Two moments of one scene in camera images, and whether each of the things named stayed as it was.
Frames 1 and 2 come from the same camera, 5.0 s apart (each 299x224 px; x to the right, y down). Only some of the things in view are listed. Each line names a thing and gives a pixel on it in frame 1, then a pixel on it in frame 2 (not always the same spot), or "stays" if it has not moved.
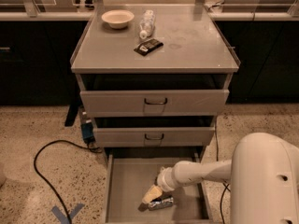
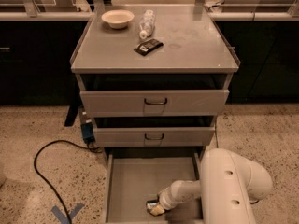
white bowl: x=118 y=19 stays
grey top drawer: x=155 y=103 stays
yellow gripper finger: x=153 y=193 to x=157 y=210
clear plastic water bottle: x=147 y=24 stays
